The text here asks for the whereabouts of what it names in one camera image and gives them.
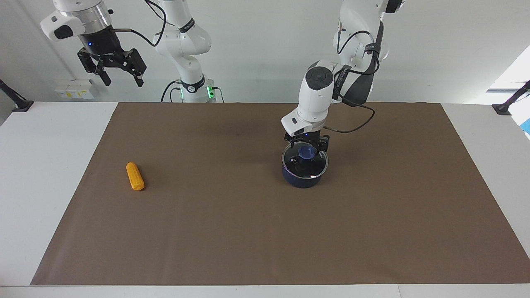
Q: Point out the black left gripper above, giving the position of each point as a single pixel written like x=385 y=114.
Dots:
x=308 y=137

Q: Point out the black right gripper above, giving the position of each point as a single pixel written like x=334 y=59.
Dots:
x=101 y=41

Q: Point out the glass lid with blue knob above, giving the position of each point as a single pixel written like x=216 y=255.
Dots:
x=321 y=164

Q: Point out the yellow toy corn cob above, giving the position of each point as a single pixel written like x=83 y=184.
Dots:
x=135 y=177

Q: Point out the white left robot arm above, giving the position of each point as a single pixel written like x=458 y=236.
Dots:
x=314 y=95

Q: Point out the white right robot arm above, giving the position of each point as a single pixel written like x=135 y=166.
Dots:
x=186 y=41

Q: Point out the dark blue saucepan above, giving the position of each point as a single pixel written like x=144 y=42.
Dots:
x=302 y=182

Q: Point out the brown table mat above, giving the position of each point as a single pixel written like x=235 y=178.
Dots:
x=227 y=227

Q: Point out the light blue item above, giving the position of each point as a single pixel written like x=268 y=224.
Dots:
x=526 y=126

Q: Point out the white wall socket box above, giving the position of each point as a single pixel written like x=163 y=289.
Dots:
x=74 y=89

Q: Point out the black camera stand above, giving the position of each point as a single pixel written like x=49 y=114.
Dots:
x=22 y=106
x=503 y=109

